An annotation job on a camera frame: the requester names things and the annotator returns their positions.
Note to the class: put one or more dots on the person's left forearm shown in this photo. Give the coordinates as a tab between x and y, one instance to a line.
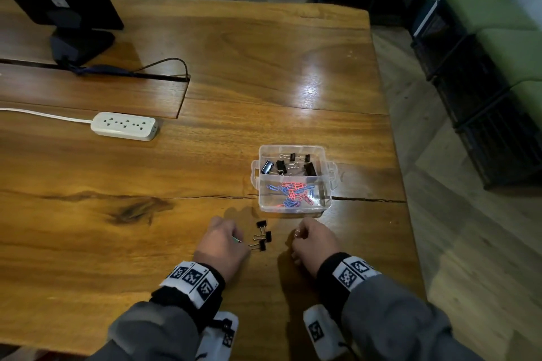
152	331

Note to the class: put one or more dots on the pile of coloured paper clips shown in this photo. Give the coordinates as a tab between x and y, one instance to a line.
292	195

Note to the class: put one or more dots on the person's right fingers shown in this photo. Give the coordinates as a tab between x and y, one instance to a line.
304	226

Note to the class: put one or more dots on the person's right forearm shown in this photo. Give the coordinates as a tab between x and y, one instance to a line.
389	322

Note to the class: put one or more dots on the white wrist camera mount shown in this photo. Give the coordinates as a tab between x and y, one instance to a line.
322	331
218	337

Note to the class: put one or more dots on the person's left fingers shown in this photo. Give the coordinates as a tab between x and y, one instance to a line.
226	225

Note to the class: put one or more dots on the person's right hand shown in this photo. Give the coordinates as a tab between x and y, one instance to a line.
317	246

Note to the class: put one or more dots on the black binder clip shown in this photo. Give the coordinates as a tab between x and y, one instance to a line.
261	224
292	157
262	245
266	167
267	236
281	166
307	157
310	169

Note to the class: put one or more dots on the person's left hand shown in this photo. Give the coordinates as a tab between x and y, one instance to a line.
220	248

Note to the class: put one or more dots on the white power strip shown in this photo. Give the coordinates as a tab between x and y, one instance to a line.
125	126

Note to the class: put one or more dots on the white marker wrist band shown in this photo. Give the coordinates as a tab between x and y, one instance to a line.
192	278
353	272

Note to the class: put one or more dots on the clear plastic storage box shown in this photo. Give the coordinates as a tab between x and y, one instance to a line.
296	179

